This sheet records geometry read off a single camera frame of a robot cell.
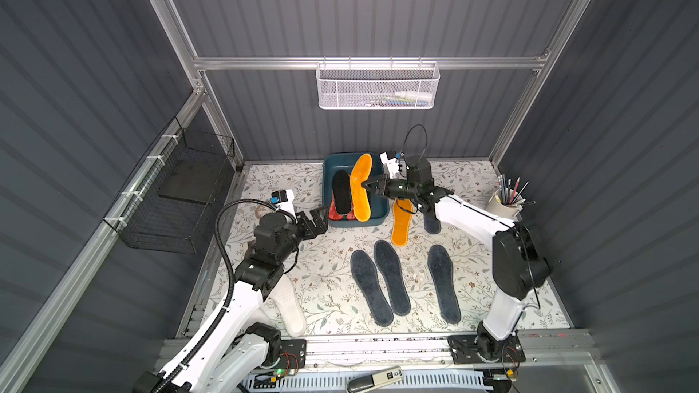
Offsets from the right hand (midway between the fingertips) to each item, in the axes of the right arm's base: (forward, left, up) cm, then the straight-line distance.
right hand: (365, 184), depth 83 cm
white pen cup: (0, -50, -14) cm, 52 cm away
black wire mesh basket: (-13, +54, +6) cm, 55 cm away
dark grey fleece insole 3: (-17, -25, -23) cm, 38 cm away
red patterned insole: (+4, +12, -22) cm, 25 cm away
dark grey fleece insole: (-20, 0, -22) cm, 30 cm away
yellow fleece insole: (+6, +2, 0) cm, 6 cm away
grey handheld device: (-48, 0, -18) cm, 51 cm away
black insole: (+18, +10, -21) cm, 30 cm away
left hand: (-12, +13, +2) cm, 17 cm away
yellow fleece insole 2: (-10, -10, -1) cm, 14 cm away
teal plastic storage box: (+8, -6, -22) cm, 24 cm away
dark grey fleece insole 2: (-15, -8, -23) cm, 28 cm away
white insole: (-27, +25, -22) cm, 43 cm away
